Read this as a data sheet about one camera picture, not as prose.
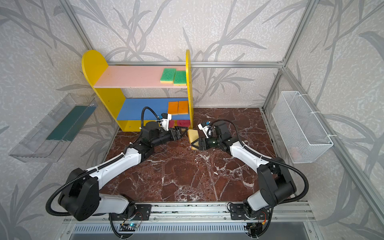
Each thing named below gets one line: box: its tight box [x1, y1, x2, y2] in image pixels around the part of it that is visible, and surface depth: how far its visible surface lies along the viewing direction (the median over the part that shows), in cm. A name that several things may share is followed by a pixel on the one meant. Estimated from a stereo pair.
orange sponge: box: [178, 100, 189, 115], surface depth 101 cm
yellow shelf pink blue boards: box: [81, 50, 194, 132], surface depth 82 cm
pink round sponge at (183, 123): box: [175, 120, 191, 127], surface depth 106 cm
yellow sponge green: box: [173, 70, 187, 86], surface depth 78 cm
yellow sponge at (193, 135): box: [187, 129, 199, 151], surface depth 82 cm
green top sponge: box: [160, 68, 177, 84], surface depth 80 cm
